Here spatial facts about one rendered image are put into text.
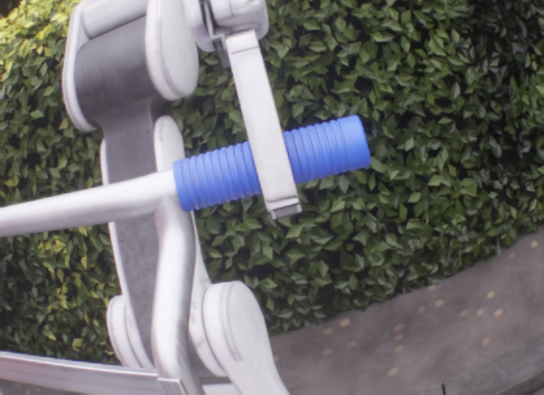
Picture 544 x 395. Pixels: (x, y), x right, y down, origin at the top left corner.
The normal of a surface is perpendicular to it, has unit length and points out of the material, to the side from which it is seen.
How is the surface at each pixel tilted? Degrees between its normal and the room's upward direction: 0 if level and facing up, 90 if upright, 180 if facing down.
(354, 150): 80
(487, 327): 7
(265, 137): 70
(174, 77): 99
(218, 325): 48
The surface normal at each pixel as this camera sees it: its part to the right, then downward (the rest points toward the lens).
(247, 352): 0.90, -0.14
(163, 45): 0.78, -0.22
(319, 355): -0.32, -0.76
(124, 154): -0.31, -0.12
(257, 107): -0.02, 0.04
